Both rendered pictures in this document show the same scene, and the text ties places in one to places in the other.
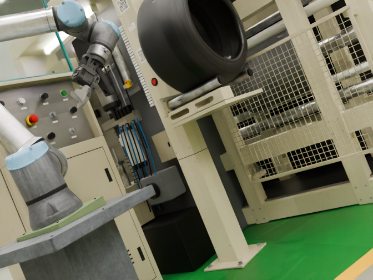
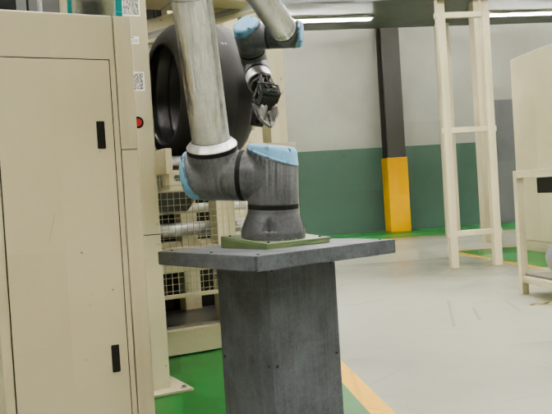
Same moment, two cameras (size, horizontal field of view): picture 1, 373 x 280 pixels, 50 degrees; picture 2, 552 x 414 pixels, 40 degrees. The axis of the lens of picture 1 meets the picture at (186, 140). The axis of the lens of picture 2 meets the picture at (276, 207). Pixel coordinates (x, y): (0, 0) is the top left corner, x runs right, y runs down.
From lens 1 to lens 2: 2.65 m
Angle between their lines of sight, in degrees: 69
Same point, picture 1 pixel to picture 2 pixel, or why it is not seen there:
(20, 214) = (124, 228)
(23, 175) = (294, 174)
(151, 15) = (223, 57)
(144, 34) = not seen: hidden behind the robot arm
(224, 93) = not seen: hidden behind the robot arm
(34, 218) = (292, 225)
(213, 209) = (160, 314)
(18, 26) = (285, 17)
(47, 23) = (291, 30)
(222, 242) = (155, 361)
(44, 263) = (304, 278)
